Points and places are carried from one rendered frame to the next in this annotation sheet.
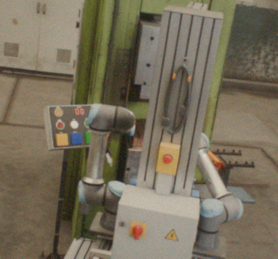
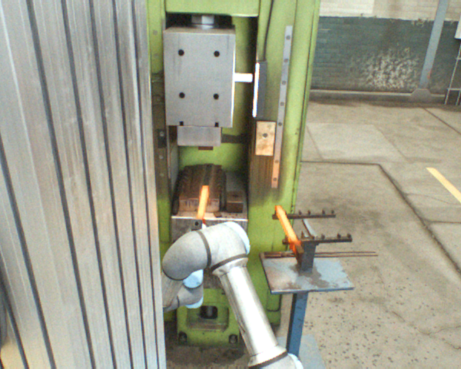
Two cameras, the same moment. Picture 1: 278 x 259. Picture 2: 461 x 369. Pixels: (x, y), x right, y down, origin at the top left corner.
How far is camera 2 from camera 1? 2.15 m
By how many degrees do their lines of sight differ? 13
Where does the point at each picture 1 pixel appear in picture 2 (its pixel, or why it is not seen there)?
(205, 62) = not seen: outside the picture
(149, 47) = (178, 67)
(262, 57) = (383, 68)
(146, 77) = (181, 113)
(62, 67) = not seen: hidden behind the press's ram
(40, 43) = not seen: hidden behind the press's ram
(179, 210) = not seen: outside the picture
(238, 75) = (359, 88)
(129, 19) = (150, 26)
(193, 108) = (20, 291)
